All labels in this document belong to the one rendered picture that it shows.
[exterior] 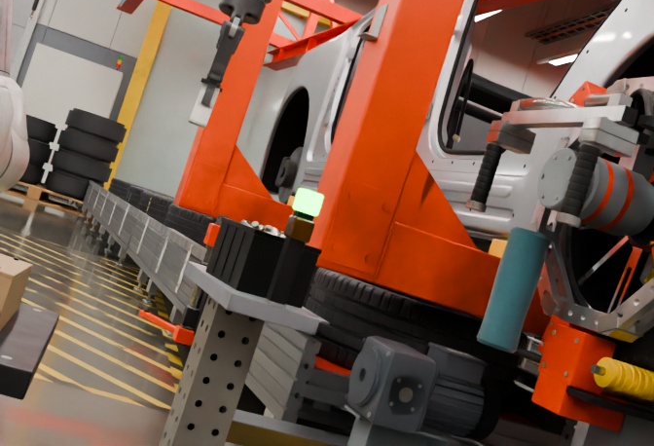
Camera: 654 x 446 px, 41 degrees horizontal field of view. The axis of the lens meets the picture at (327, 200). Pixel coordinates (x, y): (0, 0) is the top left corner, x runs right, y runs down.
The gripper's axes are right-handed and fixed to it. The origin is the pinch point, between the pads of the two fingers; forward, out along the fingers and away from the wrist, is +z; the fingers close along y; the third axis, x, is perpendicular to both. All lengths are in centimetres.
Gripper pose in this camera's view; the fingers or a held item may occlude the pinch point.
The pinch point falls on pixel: (203, 105)
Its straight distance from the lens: 149.0
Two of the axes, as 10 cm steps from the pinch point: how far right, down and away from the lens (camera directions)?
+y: 2.0, -0.3, -9.8
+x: 9.2, 3.5, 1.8
